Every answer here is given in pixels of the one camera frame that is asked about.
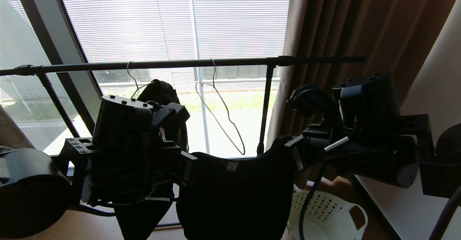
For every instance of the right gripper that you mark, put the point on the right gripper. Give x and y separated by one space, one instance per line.
374 160

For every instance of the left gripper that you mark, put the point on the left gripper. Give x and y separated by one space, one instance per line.
144 175

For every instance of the black shorts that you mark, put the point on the black shorts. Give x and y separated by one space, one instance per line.
144 218

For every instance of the black garment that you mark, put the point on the black garment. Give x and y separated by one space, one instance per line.
234 204

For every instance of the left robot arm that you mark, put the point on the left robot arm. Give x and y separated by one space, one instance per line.
32 193

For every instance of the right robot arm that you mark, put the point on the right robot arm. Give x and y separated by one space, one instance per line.
367 103

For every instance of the white laundry basket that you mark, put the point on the white laundry basket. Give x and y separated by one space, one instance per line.
324 211

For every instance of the black clothes rack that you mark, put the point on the black clothes rack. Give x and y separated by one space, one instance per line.
144 65

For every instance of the brown curtain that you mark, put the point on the brown curtain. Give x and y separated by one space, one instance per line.
12 132
360 16

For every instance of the window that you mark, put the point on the window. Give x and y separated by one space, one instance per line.
144 23

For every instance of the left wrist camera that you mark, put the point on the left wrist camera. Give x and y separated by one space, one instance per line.
173 114

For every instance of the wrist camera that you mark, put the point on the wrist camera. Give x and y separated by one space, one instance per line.
309 101
173 114

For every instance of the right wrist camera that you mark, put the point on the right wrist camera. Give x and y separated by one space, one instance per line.
309 101

